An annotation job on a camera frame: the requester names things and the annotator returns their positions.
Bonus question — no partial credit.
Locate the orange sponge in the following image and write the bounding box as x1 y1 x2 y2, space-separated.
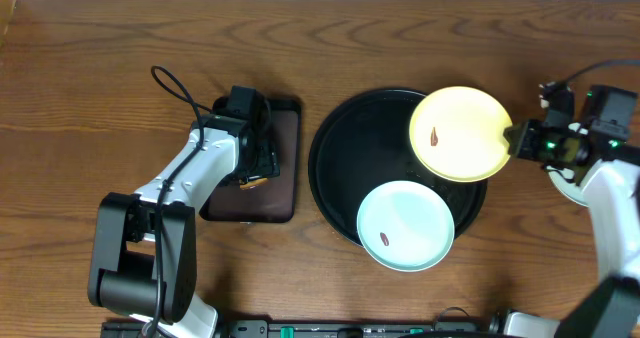
239 177 268 190

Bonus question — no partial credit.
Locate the yellow plate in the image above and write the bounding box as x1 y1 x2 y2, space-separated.
409 86 512 183

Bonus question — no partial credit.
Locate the mint green plate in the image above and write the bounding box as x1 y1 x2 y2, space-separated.
356 181 455 272
547 167 587 207

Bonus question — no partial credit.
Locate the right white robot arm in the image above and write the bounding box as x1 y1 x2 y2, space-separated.
503 120 639 337

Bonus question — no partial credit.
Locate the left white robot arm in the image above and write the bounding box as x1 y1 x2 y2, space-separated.
87 111 274 337

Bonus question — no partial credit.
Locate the rectangular black sponge tray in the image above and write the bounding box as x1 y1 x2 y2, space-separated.
199 97 301 223

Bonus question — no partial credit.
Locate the round black tray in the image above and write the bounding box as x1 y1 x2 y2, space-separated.
308 88 488 245

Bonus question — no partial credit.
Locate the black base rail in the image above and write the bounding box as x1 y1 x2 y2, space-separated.
99 318 501 338

